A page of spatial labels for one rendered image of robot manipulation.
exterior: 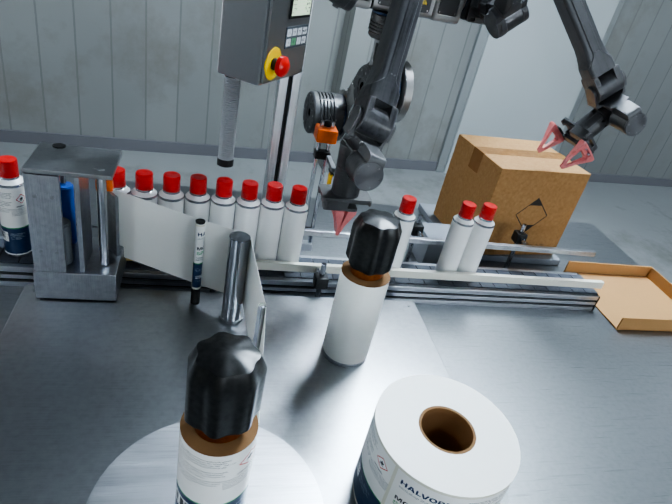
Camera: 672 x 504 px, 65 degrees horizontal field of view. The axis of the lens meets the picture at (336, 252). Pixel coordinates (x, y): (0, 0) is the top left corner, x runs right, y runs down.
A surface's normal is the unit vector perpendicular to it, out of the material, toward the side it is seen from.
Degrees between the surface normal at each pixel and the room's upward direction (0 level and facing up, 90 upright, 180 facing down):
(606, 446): 0
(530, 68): 90
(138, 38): 90
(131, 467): 0
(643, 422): 0
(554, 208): 90
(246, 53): 90
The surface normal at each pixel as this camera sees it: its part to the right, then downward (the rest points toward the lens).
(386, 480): -0.81, 0.17
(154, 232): -0.31, 0.45
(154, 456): 0.19, -0.84
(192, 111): 0.28, 0.55
